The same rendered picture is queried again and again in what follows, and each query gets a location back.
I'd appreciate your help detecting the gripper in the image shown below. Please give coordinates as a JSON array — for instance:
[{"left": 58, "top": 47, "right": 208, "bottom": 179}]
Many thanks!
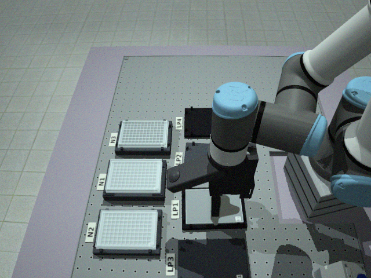
[{"left": 208, "top": 142, "right": 259, "bottom": 225}]

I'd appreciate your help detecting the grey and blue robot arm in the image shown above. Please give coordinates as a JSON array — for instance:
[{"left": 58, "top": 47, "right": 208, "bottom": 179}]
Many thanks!
[{"left": 167, "top": 0, "right": 371, "bottom": 207}]

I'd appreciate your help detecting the white label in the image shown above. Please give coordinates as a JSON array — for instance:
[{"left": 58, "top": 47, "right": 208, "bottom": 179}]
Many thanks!
[
  {"left": 166, "top": 254, "right": 175, "bottom": 276},
  {"left": 176, "top": 117, "right": 183, "bottom": 130},
  {"left": 97, "top": 174, "right": 106, "bottom": 190},
  {"left": 174, "top": 152, "right": 183, "bottom": 166},
  {"left": 85, "top": 222, "right": 96, "bottom": 242},
  {"left": 109, "top": 133, "right": 118, "bottom": 147},
  {"left": 172, "top": 200, "right": 179, "bottom": 219}
]

